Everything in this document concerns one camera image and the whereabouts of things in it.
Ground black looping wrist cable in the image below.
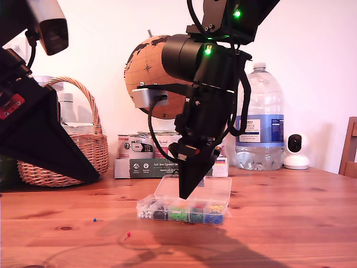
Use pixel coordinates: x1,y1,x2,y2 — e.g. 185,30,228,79
227,41,252,137

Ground can with black-white label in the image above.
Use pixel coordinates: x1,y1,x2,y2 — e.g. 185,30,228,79
117,133,155,160

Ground large clear water bottle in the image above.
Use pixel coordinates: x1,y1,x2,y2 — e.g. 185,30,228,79
235,62,286,171

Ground white bottle with grey cap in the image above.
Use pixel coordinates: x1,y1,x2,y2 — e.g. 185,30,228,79
59,93,78,125

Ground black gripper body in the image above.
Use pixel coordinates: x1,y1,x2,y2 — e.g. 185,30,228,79
168,84,234,162

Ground black upper arm cable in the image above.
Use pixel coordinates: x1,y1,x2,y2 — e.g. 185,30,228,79
186,0,209,36

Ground brown wicker basket with handle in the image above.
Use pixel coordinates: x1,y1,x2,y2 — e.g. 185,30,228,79
16,76,110,187

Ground white carton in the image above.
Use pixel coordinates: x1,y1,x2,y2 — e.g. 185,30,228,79
61,122,95,135

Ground clear plastic container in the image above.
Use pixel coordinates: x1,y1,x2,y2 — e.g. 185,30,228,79
32,75,65,93

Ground wooden chair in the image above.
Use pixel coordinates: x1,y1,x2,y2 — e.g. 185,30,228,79
339,116,357,179

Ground cardboard can tray green print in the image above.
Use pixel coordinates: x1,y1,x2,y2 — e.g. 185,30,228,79
114,156,230,180

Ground pale grey wrist camera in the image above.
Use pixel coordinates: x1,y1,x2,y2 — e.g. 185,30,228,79
131,82,196,109
26,0,70,56

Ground clear plastic pin organiser box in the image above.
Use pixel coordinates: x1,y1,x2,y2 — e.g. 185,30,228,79
136,175,233,226

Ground cork globe on metal stand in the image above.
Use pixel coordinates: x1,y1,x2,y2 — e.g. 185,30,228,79
122,29,186,135

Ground can with plain white label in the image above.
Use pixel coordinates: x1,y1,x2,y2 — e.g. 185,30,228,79
213,133,227,159

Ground small white round camera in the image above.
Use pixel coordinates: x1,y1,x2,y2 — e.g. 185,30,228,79
283,133,311,170

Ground can with pink label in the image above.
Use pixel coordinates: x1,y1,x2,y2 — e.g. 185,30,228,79
153,133,179,159

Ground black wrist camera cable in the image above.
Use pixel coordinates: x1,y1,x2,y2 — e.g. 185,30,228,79
147,94,175,161
25,29,38,69

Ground dark green bag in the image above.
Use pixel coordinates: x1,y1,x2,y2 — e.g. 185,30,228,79
0,152,22,192

